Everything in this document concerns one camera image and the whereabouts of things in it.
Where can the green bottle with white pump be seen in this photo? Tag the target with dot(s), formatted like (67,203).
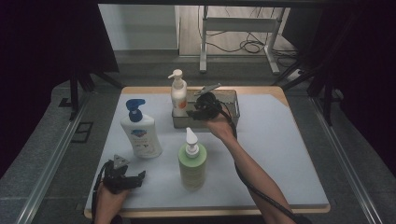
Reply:
(192,165)

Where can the white metal desk frame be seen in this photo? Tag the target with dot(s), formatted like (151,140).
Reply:
(239,24)

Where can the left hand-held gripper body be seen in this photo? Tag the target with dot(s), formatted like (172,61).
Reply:
(116,177)

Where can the person's right hand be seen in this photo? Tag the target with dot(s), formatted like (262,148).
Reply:
(221,127)

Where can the grey translucent basket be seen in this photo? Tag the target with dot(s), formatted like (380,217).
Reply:
(230,105)

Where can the white bottle with blue pump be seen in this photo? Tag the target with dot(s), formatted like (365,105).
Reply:
(141,133)

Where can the small cream white pump bottle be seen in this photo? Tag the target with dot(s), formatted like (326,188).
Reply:
(178,96)

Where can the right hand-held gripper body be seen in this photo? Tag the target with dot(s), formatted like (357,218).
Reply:
(209,102)

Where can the black metal stand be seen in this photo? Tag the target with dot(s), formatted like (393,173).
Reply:
(327,99)
(74,93)

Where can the person's left hand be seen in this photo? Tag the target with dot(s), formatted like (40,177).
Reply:
(110,202)

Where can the pale blue table mat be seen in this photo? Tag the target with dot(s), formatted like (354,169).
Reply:
(274,155)

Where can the grey metal rail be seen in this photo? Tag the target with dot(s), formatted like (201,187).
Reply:
(342,155)
(53,161)

